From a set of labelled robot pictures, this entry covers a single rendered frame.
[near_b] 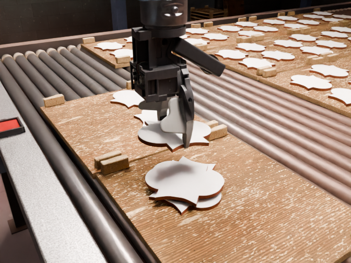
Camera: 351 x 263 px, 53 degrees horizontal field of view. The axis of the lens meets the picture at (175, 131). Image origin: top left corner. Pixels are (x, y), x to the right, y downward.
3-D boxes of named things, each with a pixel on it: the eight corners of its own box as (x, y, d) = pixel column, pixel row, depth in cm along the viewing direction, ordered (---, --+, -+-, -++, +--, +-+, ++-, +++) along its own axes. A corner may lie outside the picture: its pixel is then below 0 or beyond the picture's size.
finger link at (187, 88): (177, 122, 62) (167, 74, 62) (186, 120, 63) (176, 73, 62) (188, 121, 58) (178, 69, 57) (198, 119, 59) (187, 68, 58)
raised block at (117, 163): (103, 176, 72) (102, 165, 70) (100, 171, 73) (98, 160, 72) (130, 167, 74) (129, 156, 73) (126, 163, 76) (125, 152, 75)
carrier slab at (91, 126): (93, 179, 73) (92, 173, 72) (40, 111, 103) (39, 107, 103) (221, 135, 90) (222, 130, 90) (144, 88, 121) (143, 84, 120)
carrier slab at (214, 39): (190, 55, 158) (190, 45, 156) (147, 37, 189) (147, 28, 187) (248, 44, 175) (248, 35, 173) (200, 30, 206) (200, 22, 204)
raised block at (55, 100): (45, 108, 102) (44, 99, 101) (44, 106, 103) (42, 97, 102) (65, 104, 105) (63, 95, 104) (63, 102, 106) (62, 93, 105)
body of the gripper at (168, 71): (130, 92, 63) (126, 23, 58) (173, 84, 67) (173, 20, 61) (147, 107, 57) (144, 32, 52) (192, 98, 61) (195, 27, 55)
